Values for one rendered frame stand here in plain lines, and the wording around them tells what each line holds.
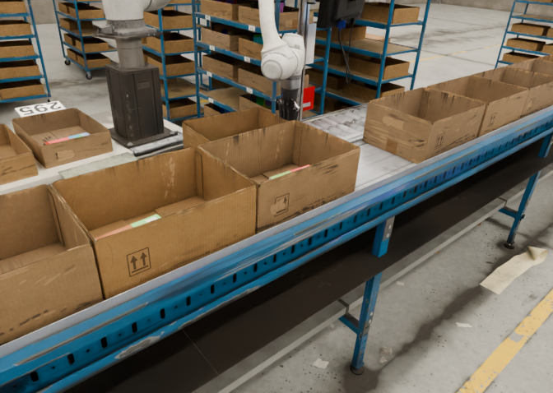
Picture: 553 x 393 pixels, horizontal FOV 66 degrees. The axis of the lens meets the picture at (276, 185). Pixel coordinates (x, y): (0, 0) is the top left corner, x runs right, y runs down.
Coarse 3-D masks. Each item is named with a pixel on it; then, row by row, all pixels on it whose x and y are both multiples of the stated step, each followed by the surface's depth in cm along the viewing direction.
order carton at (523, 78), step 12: (480, 72) 219; (492, 72) 228; (504, 72) 237; (516, 72) 233; (528, 72) 228; (516, 84) 234; (528, 84) 230; (540, 84) 225; (552, 84) 211; (528, 96) 197; (540, 96) 207; (552, 96) 219; (528, 108) 203; (540, 108) 214
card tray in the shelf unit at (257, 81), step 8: (240, 72) 293; (248, 72) 286; (256, 72) 306; (240, 80) 295; (248, 80) 289; (256, 80) 282; (264, 80) 275; (304, 80) 284; (256, 88) 285; (264, 88) 278; (280, 88) 272
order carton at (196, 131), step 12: (192, 120) 178; (204, 120) 181; (216, 120) 185; (228, 120) 189; (240, 120) 193; (252, 120) 196; (264, 120) 195; (276, 120) 187; (192, 132) 169; (204, 132) 184; (216, 132) 188; (228, 132) 191; (240, 132) 195; (192, 144) 172
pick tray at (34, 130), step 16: (64, 112) 202; (80, 112) 202; (16, 128) 185; (32, 128) 195; (48, 128) 200; (64, 128) 205; (80, 128) 206; (96, 128) 192; (32, 144) 172; (48, 144) 166; (64, 144) 170; (80, 144) 175; (96, 144) 180; (48, 160) 168; (64, 160) 173
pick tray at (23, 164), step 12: (0, 132) 184; (12, 132) 175; (0, 144) 185; (12, 144) 182; (24, 144) 166; (0, 156) 175; (12, 156) 156; (24, 156) 158; (0, 168) 154; (12, 168) 157; (24, 168) 160; (36, 168) 163; (0, 180) 156; (12, 180) 159
